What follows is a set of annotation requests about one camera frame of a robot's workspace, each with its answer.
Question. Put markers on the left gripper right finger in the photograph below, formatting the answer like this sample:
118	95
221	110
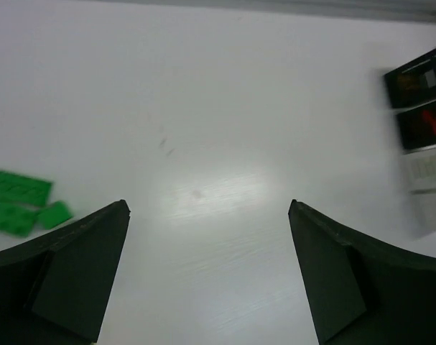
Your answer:
362	290

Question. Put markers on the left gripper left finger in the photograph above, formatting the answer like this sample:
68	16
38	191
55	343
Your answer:
55	289

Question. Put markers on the red lego brick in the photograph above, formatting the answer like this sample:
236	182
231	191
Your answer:
433	120

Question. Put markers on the orange lego plate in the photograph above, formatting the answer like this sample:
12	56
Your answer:
408	82

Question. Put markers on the near white mesh container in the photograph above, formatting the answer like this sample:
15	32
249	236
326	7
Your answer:
425	210

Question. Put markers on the white mesh container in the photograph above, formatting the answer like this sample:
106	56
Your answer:
425	210
421	169

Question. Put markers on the black mesh container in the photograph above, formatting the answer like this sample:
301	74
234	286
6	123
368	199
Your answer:
425	68
413	132

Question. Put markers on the far black mesh container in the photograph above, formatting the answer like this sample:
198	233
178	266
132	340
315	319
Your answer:
425	68

